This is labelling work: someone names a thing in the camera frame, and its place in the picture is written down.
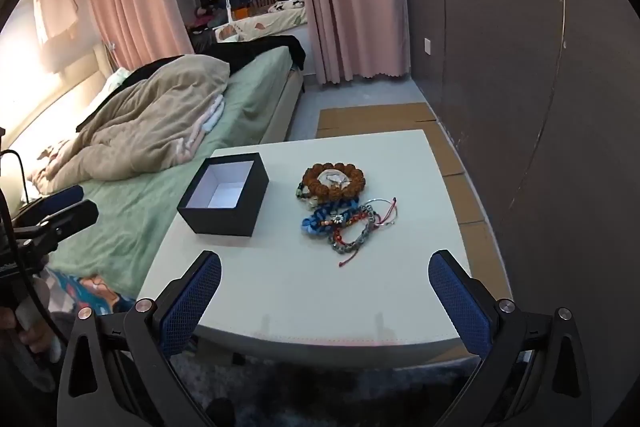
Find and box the mattress with printed sheet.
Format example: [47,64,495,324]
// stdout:
[215,2,308,42]

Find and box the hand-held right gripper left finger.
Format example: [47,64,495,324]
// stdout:
[56,250,222,427]

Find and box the red string bracelet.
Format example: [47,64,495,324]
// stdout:
[330,197,401,268]

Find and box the black cable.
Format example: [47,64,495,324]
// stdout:
[0,149,66,358]

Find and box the black clothing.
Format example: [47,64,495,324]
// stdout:
[120,35,307,72]

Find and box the dark bead bracelet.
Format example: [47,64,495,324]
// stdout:
[295,182,321,208]

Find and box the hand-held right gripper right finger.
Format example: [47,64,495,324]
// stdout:
[428,249,593,427]

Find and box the beige blanket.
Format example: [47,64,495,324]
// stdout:
[27,56,231,182]

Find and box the black jewelry box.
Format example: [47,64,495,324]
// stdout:
[177,152,270,238]

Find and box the hanging white cloth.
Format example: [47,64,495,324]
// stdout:
[32,0,81,48]

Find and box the blue braided bracelet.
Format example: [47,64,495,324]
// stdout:
[301,199,361,235]

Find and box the brown wooden bead bracelet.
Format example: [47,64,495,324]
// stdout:
[301,162,366,196]

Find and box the silver ball chain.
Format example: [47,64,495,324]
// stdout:
[327,202,386,255]

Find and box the colourful printed cloth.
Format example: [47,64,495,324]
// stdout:
[45,267,141,318]

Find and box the white pillow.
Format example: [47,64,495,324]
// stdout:
[97,67,131,102]

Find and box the flat cardboard sheet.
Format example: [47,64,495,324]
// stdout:
[316,103,440,140]

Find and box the bed with green sheet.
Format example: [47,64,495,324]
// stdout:
[0,42,306,303]

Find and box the beige headboard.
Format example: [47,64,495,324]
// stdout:
[0,27,116,158]

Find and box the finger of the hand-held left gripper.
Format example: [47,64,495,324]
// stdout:
[11,200,99,253]
[20,185,85,220]

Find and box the pink and white cloth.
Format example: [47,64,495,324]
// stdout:
[175,94,226,158]

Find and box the person's left hand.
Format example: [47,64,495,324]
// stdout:
[0,307,61,363]

